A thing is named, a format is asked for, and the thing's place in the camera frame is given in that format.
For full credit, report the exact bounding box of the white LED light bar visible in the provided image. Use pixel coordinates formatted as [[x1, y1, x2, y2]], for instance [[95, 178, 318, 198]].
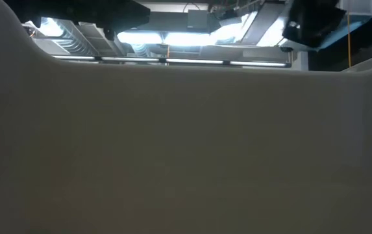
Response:
[[101, 57, 160, 63], [229, 60, 288, 68], [166, 58, 225, 65], [53, 55, 95, 61]]

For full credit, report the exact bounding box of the grey ceiling box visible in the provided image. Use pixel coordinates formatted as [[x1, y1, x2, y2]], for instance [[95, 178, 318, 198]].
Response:
[[187, 9, 210, 29]]

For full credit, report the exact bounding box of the white plastic basket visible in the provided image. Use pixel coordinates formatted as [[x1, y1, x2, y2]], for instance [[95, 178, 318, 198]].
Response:
[[0, 0, 372, 234]]

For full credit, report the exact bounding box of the yellow hanging cable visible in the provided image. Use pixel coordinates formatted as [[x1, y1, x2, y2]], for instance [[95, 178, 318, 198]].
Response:
[[347, 14, 353, 68]]

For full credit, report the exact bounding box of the ribbed silver duct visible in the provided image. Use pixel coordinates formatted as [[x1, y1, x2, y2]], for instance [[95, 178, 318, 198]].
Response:
[[23, 18, 97, 56]]

